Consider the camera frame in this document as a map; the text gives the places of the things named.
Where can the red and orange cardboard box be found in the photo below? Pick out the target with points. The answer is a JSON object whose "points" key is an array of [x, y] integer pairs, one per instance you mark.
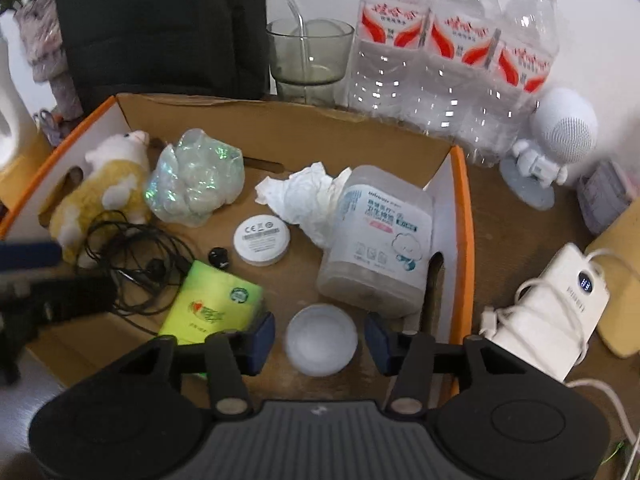
{"points": [[295, 130]]}

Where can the white astronaut speaker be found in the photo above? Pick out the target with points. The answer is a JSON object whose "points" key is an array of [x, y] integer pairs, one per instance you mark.
{"points": [[565, 130]]}

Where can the clear drinking straw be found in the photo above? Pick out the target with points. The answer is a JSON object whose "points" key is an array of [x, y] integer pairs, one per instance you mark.
{"points": [[300, 30]]}

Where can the white power bank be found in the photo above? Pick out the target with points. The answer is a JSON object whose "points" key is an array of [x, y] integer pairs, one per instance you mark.
{"points": [[560, 310]]}

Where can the white tissue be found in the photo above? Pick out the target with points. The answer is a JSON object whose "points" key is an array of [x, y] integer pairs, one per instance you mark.
{"points": [[300, 195]]}

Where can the iridescent plastic wrap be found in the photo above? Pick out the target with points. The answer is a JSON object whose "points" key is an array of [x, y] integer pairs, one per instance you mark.
{"points": [[195, 180]]}

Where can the white and yellow plush toy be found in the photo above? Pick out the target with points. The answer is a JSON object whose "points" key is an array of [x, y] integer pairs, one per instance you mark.
{"points": [[110, 185]]}

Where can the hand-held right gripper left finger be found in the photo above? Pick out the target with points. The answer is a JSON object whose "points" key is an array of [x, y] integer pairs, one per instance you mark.
{"points": [[260, 342]]}

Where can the small black earbud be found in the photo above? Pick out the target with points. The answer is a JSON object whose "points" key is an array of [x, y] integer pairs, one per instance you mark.
{"points": [[219, 256]]}

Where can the glass cup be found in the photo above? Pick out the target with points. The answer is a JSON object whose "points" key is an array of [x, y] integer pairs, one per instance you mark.
{"points": [[312, 60]]}

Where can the mauve knitted cloth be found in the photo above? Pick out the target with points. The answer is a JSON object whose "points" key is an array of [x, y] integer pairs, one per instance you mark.
{"points": [[50, 50]]}

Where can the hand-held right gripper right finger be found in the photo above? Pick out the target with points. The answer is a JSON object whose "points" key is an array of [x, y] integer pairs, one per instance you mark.
{"points": [[379, 342]]}

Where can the red label water bottle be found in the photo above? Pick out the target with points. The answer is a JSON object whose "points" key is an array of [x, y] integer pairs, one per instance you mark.
{"points": [[390, 35], [465, 60], [520, 75]]}

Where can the green tissue packet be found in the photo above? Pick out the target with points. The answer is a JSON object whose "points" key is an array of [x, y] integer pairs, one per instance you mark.
{"points": [[210, 300]]}

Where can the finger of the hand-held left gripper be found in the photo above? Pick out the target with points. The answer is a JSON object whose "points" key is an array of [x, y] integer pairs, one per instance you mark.
{"points": [[30, 256], [75, 300]]}

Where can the yellow thermos jug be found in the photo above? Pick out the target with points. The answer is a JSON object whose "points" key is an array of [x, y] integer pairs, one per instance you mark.
{"points": [[620, 285]]}

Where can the black paper bag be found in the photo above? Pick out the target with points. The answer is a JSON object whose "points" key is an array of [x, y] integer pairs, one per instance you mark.
{"points": [[160, 30]]}

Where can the yellow mug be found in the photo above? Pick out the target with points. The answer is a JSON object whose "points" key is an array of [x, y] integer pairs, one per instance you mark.
{"points": [[20, 180]]}

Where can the grey plug adapter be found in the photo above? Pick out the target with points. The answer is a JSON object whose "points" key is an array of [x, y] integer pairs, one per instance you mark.
{"points": [[602, 195]]}

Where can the white round tin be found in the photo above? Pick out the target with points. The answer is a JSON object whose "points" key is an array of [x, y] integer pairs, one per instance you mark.
{"points": [[261, 240]]}

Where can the clear cotton swab container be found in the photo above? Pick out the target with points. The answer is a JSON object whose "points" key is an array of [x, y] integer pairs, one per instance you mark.
{"points": [[375, 240]]}

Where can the white detergent jug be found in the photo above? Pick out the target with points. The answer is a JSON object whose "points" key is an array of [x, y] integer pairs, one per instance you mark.
{"points": [[12, 110]]}

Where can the round white lid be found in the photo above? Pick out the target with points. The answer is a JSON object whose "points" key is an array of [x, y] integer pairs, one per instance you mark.
{"points": [[321, 340]]}

